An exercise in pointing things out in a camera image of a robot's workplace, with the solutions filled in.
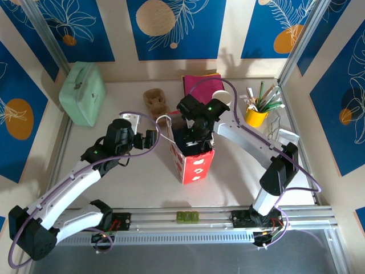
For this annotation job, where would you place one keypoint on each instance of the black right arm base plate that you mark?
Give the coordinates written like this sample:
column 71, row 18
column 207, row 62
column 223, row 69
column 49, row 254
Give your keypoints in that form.
column 239, row 219

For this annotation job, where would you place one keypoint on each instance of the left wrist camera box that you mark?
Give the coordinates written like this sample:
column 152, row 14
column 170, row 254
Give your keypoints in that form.
column 134, row 120

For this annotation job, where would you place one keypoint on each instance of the yellow holder cup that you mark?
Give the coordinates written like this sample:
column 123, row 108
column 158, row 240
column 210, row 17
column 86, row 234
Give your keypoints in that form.
column 255, row 118

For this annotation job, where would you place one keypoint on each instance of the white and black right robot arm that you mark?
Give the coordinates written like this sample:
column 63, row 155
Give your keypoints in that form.
column 248, row 134

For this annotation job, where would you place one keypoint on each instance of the colourful paper napkin stack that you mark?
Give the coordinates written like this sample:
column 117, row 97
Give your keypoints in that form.
column 205, row 85

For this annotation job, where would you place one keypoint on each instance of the green paper straw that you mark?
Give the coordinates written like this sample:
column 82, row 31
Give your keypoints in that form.
column 260, row 94
column 272, row 107

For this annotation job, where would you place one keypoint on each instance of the wooden stirrer in white wrapper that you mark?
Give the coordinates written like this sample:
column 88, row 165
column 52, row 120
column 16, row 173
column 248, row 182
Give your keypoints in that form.
column 245, row 98
column 250, row 95

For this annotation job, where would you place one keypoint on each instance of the aluminium frame post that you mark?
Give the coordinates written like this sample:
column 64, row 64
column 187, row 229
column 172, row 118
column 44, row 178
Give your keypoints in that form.
column 45, row 31
column 306, row 31

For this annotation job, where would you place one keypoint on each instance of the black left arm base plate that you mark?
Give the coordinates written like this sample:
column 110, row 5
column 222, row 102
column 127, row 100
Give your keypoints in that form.
column 125, row 221

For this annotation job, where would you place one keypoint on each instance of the grey metal sheet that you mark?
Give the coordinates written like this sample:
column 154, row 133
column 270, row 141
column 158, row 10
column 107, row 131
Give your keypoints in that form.
column 185, row 261

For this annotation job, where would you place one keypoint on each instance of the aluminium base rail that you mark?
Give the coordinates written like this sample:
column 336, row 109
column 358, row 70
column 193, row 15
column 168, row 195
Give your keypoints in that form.
column 157, row 225

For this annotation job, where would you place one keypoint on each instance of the small green block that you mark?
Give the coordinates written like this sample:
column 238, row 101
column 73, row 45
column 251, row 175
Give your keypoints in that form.
column 180, row 216
column 188, row 216
column 195, row 216

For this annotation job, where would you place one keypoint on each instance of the stack of pulp cup carriers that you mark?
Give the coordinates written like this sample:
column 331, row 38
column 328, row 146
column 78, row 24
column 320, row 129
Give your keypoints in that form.
column 154, row 98

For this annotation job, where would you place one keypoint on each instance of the mint green carry case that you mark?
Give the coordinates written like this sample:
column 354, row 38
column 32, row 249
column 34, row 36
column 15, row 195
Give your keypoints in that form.
column 81, row 94

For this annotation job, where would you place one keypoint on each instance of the red and white paper bag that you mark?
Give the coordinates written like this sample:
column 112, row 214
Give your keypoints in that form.
column 199, row 168

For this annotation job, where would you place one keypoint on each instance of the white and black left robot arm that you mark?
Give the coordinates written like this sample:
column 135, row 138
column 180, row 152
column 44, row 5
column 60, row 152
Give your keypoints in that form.
column 65, row 188

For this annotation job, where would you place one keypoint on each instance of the stack of paper cups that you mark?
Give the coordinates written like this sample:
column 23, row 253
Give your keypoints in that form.
column 221, row 95

